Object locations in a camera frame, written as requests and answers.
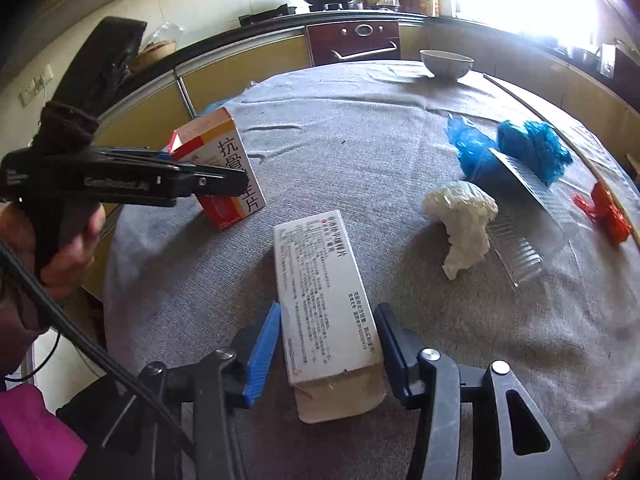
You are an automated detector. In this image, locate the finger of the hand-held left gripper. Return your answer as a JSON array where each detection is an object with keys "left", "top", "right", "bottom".
[
  {"left": 159, "top": 162, "right": 251, "bottom": 207},
  {"left": 107, "top": 146, "right": 182, "bottom": 167}
]

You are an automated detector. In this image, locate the orange and white medicine box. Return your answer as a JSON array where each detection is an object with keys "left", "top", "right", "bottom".
[{"left": 162, "top": 106, "right": 266, "bottom": 232}]

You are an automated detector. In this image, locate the dark knitted cloth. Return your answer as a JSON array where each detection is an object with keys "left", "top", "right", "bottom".
[{"left": 32, "top": 101, "right": 99, "bottom": 157}]

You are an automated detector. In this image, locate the white wall socket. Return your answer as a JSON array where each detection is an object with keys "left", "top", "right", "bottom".
[{"left": 19, "top": 64, "right": 54, "bottom": 107}]

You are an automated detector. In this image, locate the white ceramic bowl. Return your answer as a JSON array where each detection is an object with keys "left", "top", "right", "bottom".
[{"left": 419, "top": 49, "right": 475, "bottom": 81}]

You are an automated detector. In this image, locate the person's left forearm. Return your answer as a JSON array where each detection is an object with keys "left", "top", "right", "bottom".
[{"left": 0, "top": 277, "right": 57, "bottom": 378}]

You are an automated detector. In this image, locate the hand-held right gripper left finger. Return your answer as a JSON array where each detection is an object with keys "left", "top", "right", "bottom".
[{"left": 100, "top": 301, "right": 283, "bottom": 480}]

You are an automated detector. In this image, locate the bamboo basket with plastic bag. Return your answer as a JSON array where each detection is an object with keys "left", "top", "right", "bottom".
[{"left": 131, "top": 22, "right": 187, "bottom": 74}]

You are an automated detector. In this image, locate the orange-red snack wrapper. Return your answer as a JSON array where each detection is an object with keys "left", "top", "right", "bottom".
[{"left": 574, "top": 181, "right": 633, "bottom": 247}]

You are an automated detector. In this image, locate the white paper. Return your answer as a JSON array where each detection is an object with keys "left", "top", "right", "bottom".
[{"left": 422, "top": 180, "right": 500, "bottom": 281}]

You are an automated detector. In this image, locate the black chair back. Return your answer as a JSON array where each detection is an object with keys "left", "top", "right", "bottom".
[{"left": 51, "top": 16, "right": 149, "bottom": 117}]

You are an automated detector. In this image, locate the person's left hand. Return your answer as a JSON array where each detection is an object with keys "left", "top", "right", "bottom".
[{"left": 0, "top": 202, "right": 107, "bottom": 301}]

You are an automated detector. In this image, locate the gas stove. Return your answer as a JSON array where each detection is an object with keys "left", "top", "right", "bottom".
[{"left": 237, "top": 2, "right": 367, "bottom": 29}]

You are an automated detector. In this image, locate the microwave oven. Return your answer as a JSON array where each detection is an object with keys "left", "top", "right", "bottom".
[{"left": 600, "top": 40, "right": 640, "bottom": 102}]

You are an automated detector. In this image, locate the round table with grey cloth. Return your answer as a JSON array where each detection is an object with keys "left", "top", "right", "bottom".
[{"left": 102, "top": 60, "right": 640, "bottom": 480}]

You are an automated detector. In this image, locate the clear plastic container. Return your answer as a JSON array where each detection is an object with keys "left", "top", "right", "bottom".
[{"left": 487, "top": 147, "right": 581, "bottom": 288}]

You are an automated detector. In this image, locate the maroon built-in oven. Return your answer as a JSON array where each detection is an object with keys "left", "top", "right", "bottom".
[{"left": 306, "top": 21, "right": 402, "bottom": 67}]

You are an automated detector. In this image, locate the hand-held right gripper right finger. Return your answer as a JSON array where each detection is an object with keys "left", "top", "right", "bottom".
[{"left": 374, "top": 302, "right": 581, "bottom": 480}]

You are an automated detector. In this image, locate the steel pot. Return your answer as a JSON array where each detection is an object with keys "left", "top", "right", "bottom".
[{"left": 566, "top": 46, "right": 601, "bottom": 69}]

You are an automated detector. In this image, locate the black kitchen countertop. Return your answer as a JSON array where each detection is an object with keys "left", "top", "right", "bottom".
[{"left": 125, "top": 10, "right": 640, "bottom": 92}]

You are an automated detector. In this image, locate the blue plastic bag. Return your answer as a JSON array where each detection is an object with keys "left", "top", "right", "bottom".
[
  {"left": 496, "top": 120, "right": 574, "bottom": 187},
  {"left": 446, "top": 114, "right": 503, "bottom": 182}
]

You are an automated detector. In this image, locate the black cable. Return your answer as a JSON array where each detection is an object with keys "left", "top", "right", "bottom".
[{"left": 0, "top": 239, "right": 197, "bottom": 462}]

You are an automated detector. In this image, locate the long wooden stick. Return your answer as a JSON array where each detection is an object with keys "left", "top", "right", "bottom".
[{"left": 482, "top": 72, "right": 640, "bottom": 249}]

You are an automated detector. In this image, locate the person's magenta garment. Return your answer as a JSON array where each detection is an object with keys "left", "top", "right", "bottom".
[{"left": 0, "top": 385, "right": 87, "bottom": 480}]

